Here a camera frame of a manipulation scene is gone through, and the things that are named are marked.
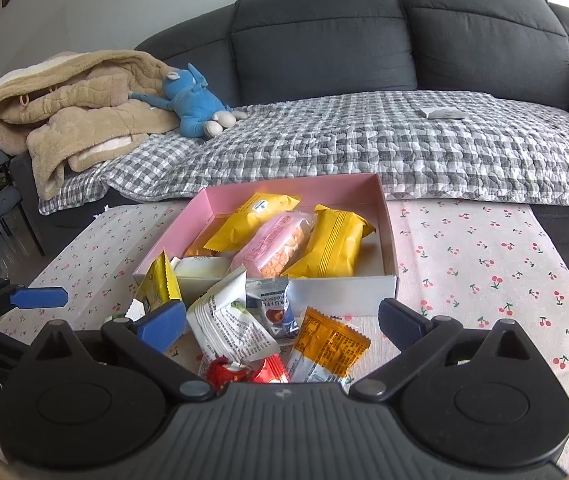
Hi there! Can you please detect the yellow snack bag blue label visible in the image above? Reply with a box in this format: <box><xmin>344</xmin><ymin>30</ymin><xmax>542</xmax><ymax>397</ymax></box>
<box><xmin>135</xmin><ymin>252</ymin><xmax>181</xmax><ymax>313</ymax></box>

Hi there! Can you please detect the white grey snack bag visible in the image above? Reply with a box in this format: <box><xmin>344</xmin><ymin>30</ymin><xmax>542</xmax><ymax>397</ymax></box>
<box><xmin>187</xmin><ymin>266</ymin><xmax>279</xmax><ymax>364</ymax></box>

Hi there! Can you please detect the golden yellow snack bag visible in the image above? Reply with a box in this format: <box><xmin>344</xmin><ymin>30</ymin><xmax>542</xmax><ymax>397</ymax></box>
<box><xmin>283</xmin><ymin>204</ymin><xmax>376</xmax><ymax>278</ymax></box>

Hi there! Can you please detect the yellow snack bag with code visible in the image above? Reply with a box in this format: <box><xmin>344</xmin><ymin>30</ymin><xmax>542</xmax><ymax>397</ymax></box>
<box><xmin>204</xmin><ymin>192</ymin><xmax>301</xmax><ymax>252</ymax></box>

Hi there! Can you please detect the pink snack package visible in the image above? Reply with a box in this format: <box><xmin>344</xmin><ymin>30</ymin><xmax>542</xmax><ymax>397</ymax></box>
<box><xmin>229</xmin><ymin>211</ymin><xmax>315</xmax><ymax>278</ymax></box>

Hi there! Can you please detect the orange foil snack packet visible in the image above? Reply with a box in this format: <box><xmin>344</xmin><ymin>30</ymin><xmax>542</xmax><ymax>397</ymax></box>
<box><xmin>287</xmin><ymin>307</ymin><xmax>371</xmax><ymax>386</ymax></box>

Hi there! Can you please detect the cherry pattern tablecloth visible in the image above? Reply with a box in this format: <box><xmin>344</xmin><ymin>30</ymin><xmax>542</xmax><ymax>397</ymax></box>
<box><xmin>0</xmin><ymin>200</ymin><xmax>569</xmax><ymax>471</ymax></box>

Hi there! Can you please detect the small silver snack packet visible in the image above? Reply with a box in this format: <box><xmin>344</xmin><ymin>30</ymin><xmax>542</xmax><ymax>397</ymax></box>
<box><xmin>245</xmin><ymin>276</ymin><xmax>299</xmax><ymax>339</ymax></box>

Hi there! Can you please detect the pink cardboard box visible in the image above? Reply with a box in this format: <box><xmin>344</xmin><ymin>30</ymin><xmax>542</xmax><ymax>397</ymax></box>
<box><xmin>134</xmin><ymin>174</ymin><xmax>397</xmax><ymax>316</ymax></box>

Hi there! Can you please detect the red candy wrapper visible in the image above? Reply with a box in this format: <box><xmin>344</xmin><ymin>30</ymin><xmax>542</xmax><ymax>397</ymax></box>
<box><xmin>205</xmin><ymin>354</ymin><xmax>290</xmax><ymax>391</ymax></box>

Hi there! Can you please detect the grey checkered blanket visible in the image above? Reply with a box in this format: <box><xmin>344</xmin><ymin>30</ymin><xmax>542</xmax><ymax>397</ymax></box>
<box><xmin>38</xmin><ymin>90</ymin><xmax>569</xmax><ymax>215</ymax></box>

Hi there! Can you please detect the beige fleece blanket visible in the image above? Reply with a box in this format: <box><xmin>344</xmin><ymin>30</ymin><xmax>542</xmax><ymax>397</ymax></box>
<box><xmin>0</xmin><ymin>50</ymin><xmax>178</xmax><ymax>200</ymax></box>

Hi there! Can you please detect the white tissue packet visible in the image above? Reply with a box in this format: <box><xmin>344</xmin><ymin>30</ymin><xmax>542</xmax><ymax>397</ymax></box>
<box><xmin>419</xmin><ymin>107</ymin><xmax>469</xmax><ymax>120</ymax></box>

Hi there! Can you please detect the blue plush toy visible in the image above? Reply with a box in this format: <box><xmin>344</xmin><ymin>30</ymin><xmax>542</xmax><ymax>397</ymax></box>
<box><xmin>129</xmin><ymin>64</ymin><xmax>248</xmax><ymax>139</ymax></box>

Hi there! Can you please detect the dark grey sofa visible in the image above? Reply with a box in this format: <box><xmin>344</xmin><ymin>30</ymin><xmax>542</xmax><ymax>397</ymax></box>
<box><xmin>9</xmin><ymin>0</ymin><xmax>569</xmax><ymax>302</ymax></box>

